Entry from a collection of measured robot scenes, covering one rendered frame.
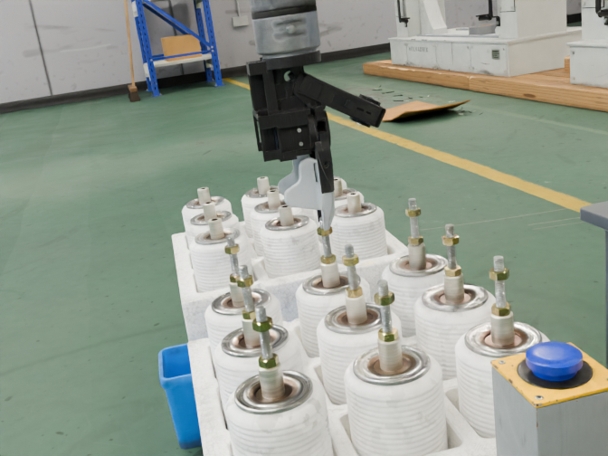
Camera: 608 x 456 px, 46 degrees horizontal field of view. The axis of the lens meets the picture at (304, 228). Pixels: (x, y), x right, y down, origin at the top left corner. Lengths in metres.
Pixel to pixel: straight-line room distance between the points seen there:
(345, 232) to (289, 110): 0.40
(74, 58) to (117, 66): 0.38
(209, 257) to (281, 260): 0.12
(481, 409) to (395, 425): 0.10
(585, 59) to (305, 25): 2.72
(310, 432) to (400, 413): 0.08
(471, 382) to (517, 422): 0.18
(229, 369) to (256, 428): 0.13
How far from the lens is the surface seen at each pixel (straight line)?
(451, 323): 0.82
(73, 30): 7.04
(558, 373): 0.56
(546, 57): 4.14
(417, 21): 5.32
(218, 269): 1.16
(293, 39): 0.83
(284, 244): 1.17
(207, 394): 0.87
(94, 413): 1.28
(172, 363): 1.16
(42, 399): 1.38
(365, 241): 1.20
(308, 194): 0.86
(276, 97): 0.85
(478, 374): 0.73
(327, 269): 0.91
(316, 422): 0.69
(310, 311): 0.91
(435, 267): 0.94
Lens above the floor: 0.60
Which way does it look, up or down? 17 degrees down
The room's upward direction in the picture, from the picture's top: 8 degrees counter-clockwise
